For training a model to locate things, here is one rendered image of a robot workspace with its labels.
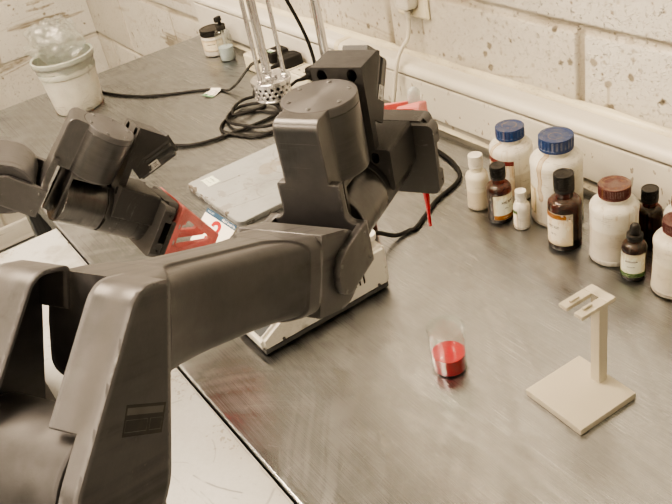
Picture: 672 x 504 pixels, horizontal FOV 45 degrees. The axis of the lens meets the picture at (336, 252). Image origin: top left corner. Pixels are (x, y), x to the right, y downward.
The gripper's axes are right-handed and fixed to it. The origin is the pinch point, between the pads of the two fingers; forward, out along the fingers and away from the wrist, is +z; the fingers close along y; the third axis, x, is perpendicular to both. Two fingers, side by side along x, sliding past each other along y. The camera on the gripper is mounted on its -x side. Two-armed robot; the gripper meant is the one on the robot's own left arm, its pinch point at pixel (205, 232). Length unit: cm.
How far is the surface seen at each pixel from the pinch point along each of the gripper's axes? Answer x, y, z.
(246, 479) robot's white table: 18.0, -27.1, -0.7
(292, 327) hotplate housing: 6.1, -11.7, 9.7
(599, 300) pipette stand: -14.3, -43.0, 18.4
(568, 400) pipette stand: -2.8, -42.2, 23.1
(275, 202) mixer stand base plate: -2.6, 19.8, 22.3
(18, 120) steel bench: 12, 104, 6
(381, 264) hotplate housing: -4.6, -11.5, 19.6
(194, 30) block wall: -23, 133, 53
